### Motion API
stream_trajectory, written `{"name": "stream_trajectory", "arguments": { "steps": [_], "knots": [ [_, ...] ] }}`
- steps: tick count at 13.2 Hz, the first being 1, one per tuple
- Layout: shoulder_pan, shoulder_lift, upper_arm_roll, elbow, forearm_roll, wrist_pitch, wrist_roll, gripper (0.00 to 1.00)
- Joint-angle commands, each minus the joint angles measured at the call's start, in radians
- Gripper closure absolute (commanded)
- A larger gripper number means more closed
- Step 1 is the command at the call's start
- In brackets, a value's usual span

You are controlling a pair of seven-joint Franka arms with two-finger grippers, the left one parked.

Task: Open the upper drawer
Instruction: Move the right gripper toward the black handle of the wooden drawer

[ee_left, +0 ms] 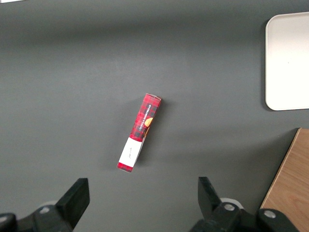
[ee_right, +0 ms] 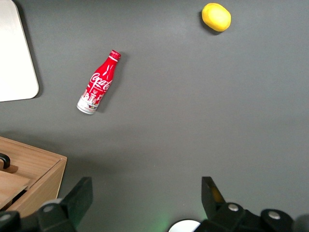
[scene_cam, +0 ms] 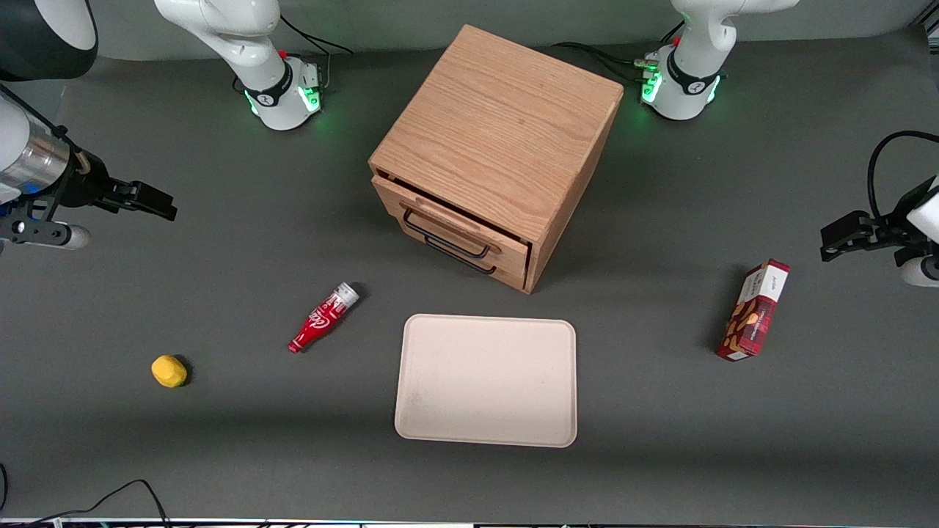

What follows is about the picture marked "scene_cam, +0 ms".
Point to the red cookie box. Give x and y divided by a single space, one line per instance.
754 312

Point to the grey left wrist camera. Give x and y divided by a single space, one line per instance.
921 270

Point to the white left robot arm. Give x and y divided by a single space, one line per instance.
689 66

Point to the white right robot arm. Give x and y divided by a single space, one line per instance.
253 44

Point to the red cola bottle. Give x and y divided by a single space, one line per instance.
323 321

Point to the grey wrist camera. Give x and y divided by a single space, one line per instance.
44 233
921 270

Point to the yellow lemon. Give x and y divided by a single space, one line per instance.
169 371

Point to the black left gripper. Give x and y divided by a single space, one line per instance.
899 217

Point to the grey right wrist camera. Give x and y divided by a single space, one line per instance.
44 233

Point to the wooden two-drawer cabinet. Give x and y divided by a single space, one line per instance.
506 125

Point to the beige rectangular tray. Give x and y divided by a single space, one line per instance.
486 380

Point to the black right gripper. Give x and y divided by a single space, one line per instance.
82 187

